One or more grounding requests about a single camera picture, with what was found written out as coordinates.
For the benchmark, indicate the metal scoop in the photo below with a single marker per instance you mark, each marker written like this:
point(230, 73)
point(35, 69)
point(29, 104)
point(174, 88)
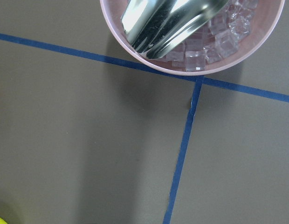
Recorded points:
point(155, 27)

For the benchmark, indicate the clear ice cubes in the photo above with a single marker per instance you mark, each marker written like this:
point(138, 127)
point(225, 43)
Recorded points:
point(216, 40)

